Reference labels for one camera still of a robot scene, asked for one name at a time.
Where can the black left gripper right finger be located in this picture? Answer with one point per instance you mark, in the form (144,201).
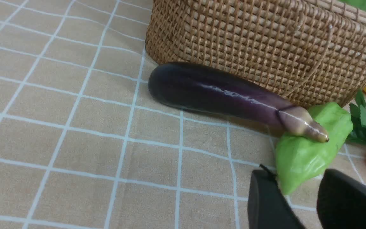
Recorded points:
(341,202)

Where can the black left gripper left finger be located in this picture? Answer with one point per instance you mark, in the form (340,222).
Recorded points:
(267,207)

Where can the purple eggplant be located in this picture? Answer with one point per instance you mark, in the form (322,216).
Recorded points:
(196,87)

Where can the green pepper vegetable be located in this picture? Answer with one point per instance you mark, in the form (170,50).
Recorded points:
(299,159)

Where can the green leafy vegetable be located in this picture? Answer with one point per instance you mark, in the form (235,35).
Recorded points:
(358,118)

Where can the woven wicker basket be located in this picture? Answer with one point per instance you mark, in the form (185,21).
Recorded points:
(307,51)

